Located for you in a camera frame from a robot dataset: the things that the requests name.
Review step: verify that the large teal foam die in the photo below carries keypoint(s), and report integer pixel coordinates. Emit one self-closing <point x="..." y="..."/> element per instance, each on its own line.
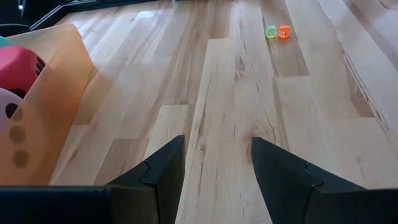
<point x="4" y="42"/>

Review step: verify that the orange translucent plastic bin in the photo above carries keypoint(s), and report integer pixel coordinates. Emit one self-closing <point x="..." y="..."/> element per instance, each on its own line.
<point x="53" y="109"/>

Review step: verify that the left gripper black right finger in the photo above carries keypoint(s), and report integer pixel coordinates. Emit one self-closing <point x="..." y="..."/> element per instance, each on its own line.
<point x="283" y="186"/>

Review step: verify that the large pink foam die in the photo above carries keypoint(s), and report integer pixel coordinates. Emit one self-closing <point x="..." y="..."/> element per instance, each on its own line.
<point x="7" y="102"/>

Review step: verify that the small orange die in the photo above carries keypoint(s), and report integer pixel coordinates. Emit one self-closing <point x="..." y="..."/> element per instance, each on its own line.
<point x="284" y="31"/>

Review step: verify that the small green die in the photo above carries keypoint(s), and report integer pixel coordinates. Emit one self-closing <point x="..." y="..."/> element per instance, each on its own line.
<point x="271" y="32"/>

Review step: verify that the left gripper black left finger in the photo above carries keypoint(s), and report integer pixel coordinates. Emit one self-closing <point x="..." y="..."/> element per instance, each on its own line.
<point x="161" y="186"/>

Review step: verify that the large red foam die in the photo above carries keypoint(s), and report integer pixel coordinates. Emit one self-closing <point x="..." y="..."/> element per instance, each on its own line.
<point x="18" y="68"/>

